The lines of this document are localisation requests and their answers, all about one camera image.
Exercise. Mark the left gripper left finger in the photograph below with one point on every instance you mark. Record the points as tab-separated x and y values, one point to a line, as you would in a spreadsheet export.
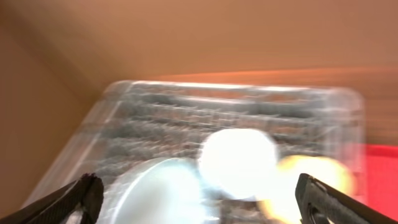
86	193

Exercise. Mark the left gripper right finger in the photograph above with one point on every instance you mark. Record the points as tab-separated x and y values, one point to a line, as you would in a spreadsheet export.
319	203

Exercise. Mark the yellow plastic cup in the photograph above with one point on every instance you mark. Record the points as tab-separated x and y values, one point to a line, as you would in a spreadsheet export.
282	206

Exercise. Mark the light blue plate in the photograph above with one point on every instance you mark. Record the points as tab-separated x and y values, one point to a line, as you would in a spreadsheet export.
159	191

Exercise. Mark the light blue bowl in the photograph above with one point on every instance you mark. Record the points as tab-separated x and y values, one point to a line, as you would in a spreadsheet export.
239	163

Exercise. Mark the grey dishwasher rack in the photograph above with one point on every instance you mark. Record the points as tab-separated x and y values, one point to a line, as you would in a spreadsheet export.
135	121

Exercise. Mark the red plastic tray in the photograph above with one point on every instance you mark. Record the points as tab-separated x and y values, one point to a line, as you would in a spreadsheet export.
381	168

